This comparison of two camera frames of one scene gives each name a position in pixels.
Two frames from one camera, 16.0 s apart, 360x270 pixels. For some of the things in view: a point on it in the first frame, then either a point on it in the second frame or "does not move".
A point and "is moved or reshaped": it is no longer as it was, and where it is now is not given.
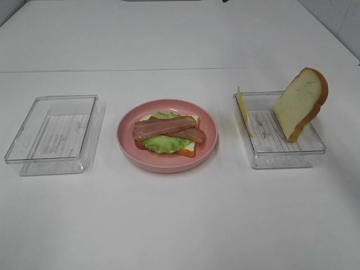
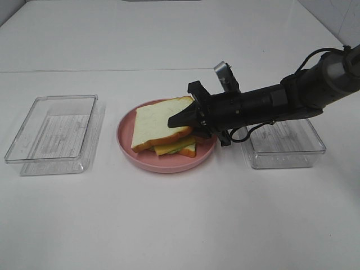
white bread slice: (188, 151) does not move
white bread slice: (300, 103) is moved or reshaped
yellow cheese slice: (245, 112) is moved or reshaped
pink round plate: (171, 162) does not move
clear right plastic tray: (269, 147) does not move
